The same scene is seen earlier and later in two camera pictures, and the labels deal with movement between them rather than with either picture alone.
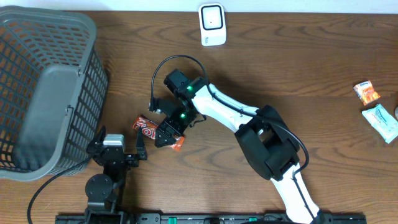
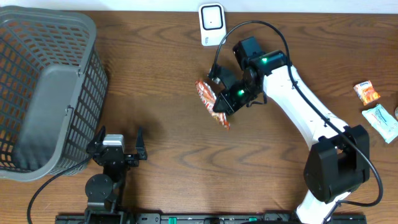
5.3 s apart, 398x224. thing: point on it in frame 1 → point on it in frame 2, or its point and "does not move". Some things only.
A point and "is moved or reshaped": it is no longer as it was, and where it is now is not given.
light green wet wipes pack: x=383 y=121 does not move
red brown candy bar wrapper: x=149 y=129 is moved or reshaped
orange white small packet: x=366 y=93 does not move
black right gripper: x=168 y=124 → x=231 y=106
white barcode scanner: x=212 y=24 does not move
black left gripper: x=133 y=162 does not move
